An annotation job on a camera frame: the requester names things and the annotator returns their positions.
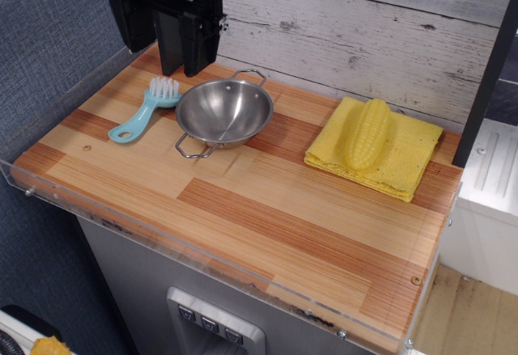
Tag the silver dispenser button panel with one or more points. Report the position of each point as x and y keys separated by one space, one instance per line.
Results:
x=203 y=328

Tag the white ridged counter unit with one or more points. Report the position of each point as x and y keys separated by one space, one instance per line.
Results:
x=480 y=238

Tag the yellow toy corn cob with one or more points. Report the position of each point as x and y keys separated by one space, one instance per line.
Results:
x=368 y=132

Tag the grey toy fridge cabinet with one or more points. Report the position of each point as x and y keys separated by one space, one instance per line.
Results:
x=138 y=277

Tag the small steel pan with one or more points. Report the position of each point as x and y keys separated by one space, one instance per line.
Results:
x=224 y=113

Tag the light blue dish brush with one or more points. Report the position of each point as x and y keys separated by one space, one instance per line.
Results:
x=161 y=93

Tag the yellow object at corner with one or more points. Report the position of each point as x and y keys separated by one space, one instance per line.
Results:
x=49 y=346

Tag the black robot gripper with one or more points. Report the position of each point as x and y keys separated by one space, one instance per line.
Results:
x=200 y=24

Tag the black left frame post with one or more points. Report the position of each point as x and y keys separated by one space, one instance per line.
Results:
x=167 y=30

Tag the folded yellow cloth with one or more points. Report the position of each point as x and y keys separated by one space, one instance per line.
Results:
x=401 y=163

